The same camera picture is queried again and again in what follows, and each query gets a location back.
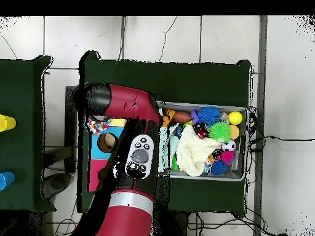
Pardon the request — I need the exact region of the light blue waffle cloth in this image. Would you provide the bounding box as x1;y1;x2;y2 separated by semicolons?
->
158;124;180;173

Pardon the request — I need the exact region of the cream waffle cloth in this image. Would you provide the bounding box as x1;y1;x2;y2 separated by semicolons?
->
175;124;222;177

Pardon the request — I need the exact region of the colourful patterned cloth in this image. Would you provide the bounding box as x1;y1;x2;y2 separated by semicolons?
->
87;119;112;136

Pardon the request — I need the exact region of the shallow metal mesh bin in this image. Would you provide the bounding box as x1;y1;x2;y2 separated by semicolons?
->
157;101;248;182

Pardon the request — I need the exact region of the wooden box with three holes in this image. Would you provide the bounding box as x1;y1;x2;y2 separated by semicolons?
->
87;117;127;192

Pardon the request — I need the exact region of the orange plastic comb block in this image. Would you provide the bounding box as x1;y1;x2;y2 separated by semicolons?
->
162;109;176;127

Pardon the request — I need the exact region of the large blue spiky ball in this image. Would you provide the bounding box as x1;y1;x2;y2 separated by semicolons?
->
197;106;221;126

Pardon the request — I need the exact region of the large green spiky ball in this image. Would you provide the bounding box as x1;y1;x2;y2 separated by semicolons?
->
209;122;231;144

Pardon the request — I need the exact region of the dark green tablecloth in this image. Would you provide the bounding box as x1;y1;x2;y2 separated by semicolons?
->
0;55;57;213
78;50;252;218

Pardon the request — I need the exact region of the small blue spiky ball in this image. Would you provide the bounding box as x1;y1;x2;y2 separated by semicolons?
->
210;160;228;176

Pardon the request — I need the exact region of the small soccer ball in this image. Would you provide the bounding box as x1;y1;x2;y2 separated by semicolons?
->
221;140;237;152

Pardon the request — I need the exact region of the pink spiky ball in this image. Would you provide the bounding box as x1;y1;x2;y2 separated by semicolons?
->
219;149;235;164

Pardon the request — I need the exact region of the pale orange ball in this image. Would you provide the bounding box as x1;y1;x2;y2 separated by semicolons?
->
229;124;241;140

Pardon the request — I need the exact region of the plain yellow ball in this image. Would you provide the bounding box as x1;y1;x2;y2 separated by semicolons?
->
228;111;244;125

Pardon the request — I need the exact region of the black upright panel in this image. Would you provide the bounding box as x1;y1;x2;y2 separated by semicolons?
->
64;85;78;174

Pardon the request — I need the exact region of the grey round floor base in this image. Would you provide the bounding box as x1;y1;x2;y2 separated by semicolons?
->
40;172;73;201

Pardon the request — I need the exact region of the yellow plastic cup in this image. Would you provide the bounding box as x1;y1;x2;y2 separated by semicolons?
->
0;114;17;133

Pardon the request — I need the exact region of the blue plastic cup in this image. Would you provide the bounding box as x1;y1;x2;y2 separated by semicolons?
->
0;171;16;192

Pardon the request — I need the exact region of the black power cable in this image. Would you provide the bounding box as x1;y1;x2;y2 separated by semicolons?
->
248;135;315;151

